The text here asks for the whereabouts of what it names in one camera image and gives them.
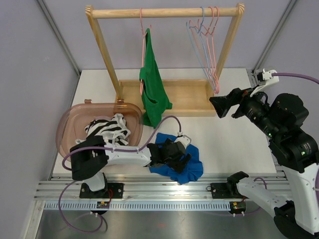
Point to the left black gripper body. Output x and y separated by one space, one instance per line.
168 142

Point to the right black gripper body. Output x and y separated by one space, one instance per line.
253 108

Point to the blue tank top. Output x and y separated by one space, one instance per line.
192 172

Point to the black white striped tank top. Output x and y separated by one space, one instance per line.
113 130

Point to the green tank top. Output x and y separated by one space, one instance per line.
154 97

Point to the pink hanger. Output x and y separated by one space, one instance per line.
207 44
206 35
143 50

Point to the light blue hanger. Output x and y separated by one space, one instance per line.
199 49

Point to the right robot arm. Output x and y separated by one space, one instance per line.
296 151

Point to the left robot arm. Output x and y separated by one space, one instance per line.
89 157

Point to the wooden clothes rack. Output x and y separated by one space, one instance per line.
190 97

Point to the translucent brown plastic bin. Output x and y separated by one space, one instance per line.
71 131

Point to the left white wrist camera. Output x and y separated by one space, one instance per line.
184 140

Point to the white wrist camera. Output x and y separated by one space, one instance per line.
184 140
268 78

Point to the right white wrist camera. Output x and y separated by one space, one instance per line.
268 78

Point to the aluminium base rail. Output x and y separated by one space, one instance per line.
156 188

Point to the right aluminium frame post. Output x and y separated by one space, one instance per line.
275 34

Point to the aluminium frame post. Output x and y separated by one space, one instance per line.
59 37
275 34

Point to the white slotted cable duct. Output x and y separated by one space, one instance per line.
140 205

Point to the left aluminium frame post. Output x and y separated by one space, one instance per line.
59 37

